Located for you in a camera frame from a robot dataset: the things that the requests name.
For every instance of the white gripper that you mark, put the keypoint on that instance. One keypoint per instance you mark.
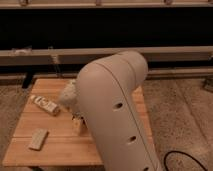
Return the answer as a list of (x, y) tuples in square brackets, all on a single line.
[(79, 126)]

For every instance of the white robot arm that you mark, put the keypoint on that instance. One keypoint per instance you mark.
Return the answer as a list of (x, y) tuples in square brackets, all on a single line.
[(102, 96)]

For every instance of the white tube with label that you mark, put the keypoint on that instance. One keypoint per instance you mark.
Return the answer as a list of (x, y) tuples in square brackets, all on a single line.
[(45, 104)]

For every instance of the wooden table board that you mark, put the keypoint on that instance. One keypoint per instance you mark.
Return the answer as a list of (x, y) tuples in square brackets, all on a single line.
[(63, 147)]

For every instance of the long grey metal rail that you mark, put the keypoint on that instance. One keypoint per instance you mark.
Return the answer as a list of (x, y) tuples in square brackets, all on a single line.
[(26, 57)]

